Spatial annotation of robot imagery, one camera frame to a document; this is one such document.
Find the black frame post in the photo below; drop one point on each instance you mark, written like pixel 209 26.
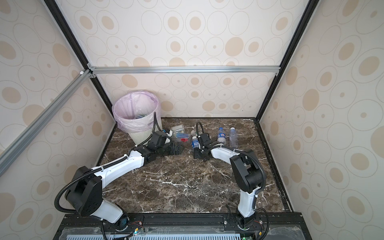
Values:
pixel 59 18
pixel 302 25

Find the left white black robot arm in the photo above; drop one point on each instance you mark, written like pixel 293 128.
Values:
pixel 85 194

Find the pink bin liner bag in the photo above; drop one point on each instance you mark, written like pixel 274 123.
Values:
pixel 136 111

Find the black frame post left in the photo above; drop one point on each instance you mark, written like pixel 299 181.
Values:
pixel 59 18

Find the horizontal aluminium rail back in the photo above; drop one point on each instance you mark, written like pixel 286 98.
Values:
pixel 185 70

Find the clear bottle green band cap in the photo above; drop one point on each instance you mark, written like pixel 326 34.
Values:
pixel 178 129

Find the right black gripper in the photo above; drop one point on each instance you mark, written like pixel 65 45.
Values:
pixel 196 153

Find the aluminium rail left wall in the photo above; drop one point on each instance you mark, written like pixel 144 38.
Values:
pixel 27 136

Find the small Pepsi water bottle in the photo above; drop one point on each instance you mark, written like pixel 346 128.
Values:
pixel 221 136

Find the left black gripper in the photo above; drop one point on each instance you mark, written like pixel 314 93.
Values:
pixel 173 151

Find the Fiji bottle blue cap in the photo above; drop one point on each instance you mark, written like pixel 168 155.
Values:
pixel 181 137

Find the black frame post right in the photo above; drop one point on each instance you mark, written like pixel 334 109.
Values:
pixel 302 25

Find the clear bottle pale label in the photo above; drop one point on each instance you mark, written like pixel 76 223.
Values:
pixel 233 137

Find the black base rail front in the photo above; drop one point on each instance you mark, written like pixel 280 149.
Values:
pixel 219 226

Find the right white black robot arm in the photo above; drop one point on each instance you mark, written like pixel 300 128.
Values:
pixel 249 174

